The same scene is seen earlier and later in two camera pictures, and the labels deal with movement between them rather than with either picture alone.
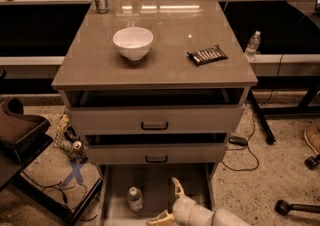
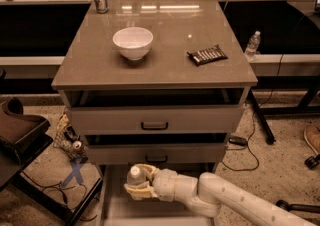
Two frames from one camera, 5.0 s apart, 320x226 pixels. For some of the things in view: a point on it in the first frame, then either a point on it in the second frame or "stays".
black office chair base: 282,207 stays
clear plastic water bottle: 135,198 → 136,175
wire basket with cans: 69,142 stays
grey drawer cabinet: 154,86 stays
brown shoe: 312,136 stays
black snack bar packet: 208,55 stays
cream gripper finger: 179,192 → 152,172
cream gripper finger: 163,219 → 141,192
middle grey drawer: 156,148 stays
